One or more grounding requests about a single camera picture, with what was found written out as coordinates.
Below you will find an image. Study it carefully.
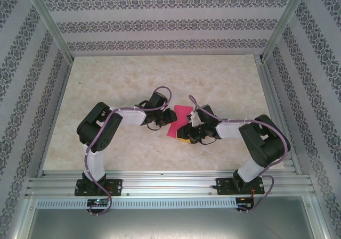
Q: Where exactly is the pink paper sheet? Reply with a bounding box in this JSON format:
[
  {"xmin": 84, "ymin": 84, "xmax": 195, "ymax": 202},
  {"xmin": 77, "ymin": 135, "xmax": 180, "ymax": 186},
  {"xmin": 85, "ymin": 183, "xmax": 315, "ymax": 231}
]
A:
[{"xmin": 167, "ymin": 104, "xmax": 194, "ymax": 138}]

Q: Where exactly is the grey sheet metal panel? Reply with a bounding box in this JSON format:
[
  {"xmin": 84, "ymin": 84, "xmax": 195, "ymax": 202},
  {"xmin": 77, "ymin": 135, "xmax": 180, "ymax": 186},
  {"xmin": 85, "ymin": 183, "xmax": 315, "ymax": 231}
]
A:
[{"xmin": 26, "ymin": 209, "xmax": 324, "ymax": 239}]

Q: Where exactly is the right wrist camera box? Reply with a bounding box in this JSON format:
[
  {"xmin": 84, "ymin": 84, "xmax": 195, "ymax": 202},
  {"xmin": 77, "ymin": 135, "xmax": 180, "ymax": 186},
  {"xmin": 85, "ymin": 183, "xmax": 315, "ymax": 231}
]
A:
[{"xmin": 187, "ymin": 111, "xmax": 202, "ymax": 127}]

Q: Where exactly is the aluminium mounting rail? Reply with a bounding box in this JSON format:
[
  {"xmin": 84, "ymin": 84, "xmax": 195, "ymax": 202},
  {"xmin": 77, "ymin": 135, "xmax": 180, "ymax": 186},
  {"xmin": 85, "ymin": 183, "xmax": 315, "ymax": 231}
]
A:
[{"xmin": 25, "ymin": 169, "xmax": 316, "ymax": 199}]

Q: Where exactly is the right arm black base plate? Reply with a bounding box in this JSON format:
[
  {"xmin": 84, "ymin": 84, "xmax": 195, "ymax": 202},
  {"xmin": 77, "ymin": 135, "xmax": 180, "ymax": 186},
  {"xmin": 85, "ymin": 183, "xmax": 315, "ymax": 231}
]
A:
[{"xmin": 215, "ymin": 177, "xmax": 266, "ymax": 196}]

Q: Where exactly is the slotted grey cable duct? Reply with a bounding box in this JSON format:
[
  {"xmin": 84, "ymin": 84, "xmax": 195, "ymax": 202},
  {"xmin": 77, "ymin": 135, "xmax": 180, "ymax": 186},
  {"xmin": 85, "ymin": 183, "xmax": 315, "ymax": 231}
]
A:
[{"xmin": 36, "ymin": 198, "xmax": 238, "ymax": 210}]

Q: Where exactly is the aluminium side rail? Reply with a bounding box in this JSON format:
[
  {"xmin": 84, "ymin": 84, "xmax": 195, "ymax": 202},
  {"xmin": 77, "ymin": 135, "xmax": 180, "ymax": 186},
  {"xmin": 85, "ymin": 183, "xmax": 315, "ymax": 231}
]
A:
[
  {"xmin": 37, "ymin": 60, "xmax": 72, "ymax": 176},
  {"xmin": 254, "ymin": 54, "xmax": 303, "ymax": 175}
]

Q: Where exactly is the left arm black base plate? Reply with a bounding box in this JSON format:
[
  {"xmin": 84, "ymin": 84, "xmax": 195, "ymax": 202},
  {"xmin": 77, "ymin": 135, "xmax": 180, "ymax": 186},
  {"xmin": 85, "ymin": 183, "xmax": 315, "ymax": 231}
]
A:
[{"xmin": 74, "ymin": 179, "xmax": 123, "ymax": 197}]

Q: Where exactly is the aluminium corner post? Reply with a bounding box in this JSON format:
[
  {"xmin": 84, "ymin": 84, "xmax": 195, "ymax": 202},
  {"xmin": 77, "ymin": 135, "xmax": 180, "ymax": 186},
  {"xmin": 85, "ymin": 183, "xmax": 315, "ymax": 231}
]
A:
[
  {"xmin": 22, "ymin": 0, "xmax": 74, "ymax": 61},
  {"xmin": 261, "ymin": 0, "xmax": 311, "ymax": 61}
]

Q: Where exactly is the aluminium frame leg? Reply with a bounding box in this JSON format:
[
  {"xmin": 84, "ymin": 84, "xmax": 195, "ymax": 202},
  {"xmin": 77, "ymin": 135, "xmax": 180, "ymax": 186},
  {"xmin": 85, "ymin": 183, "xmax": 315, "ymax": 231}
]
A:
[
  {"xmin": 305, "ymin": 196, "xmax": 332, "ymax": 239},
  {"xmin": 9, "ymin": 196, "xmax": 38, "ymax": 239}
]

